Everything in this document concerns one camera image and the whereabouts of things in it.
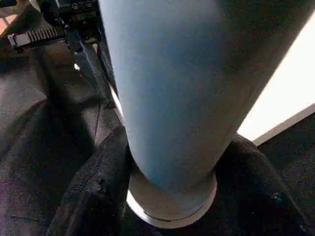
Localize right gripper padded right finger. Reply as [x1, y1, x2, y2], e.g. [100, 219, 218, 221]
[209, 133, 315, 236]

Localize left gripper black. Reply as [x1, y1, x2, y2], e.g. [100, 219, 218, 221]
[7, 0, 116, 109]

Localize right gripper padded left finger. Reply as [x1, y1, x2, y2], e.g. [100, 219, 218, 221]
[47, 125, 133, 236]

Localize white plastic table top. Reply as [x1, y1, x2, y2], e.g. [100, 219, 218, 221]
[236, 12, 315, 147]

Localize white plastic table leg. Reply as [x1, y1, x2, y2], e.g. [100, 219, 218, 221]
[97, 0, 315, 229]

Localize black plastic mat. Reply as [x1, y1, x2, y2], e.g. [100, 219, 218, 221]
[0, 0, 315, 236]

